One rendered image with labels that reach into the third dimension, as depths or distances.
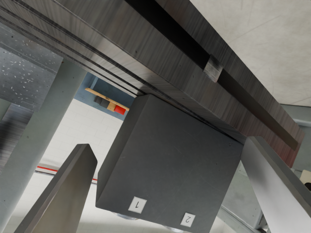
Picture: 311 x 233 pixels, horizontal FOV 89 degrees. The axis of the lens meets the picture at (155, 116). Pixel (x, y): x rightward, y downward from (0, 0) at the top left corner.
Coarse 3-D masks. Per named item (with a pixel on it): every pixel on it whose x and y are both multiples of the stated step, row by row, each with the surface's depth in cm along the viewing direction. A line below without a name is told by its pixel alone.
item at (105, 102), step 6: (96, 78) 338; (90, 84) 393; (90, 90) 333; (96, 96) 383; (102, 96) 347; (96, 102) 373; (102, 102) 377; (108, 102) 384; (114, 102) 361; (108, 108) 389; (114, 108) 393; (120, 108) 394; (126, 108) 376
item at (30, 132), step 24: (72, 72) 54; (48, 96) 51; (72, 96) 55; (0, 120) 47; (24, 120) 49; (48, 120) 52; (0, 144) 47; (24, 144) 50; (48, 144) 55; (0, 168) 48; (24, 168) 51; (0, 192) 49; (0, 216) 50
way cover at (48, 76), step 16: (0, 32) 37; (16, 32) 37; (0, 48) 40; (16, 48) 40; (32, 48) 40; (0, 64) 41; (16, 64) 42; (32, 64) 43; (48, 64) 43; (0, 80) 43; (16, 80) 44; (32, 80) 45; (48, 80) 46; (0, 96) 45; (16, 96) 46; (32, 96) 47
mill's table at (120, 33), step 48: (0, 0) 15; (48, 0) 11; (96, 0) 12; (144, 0) 13; (48, 48) 28; (96, 48) 16; (144, 48) 14; (192, 48) 16; (192, 96) 17; (240, 96) 21; (288, 144) 30
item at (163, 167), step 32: (128, 128) 27; (160, 128) 25; (192, 128) 27; (128, 160) 24; (160, 160) 25; (192, 160) 27; (224, 160) 29; (96, 192) 26; (128, 192) 24; (160, 192) 26; (192, 192) 28; (224, 192) 30; (160, 224) 26; (192, 224) 28
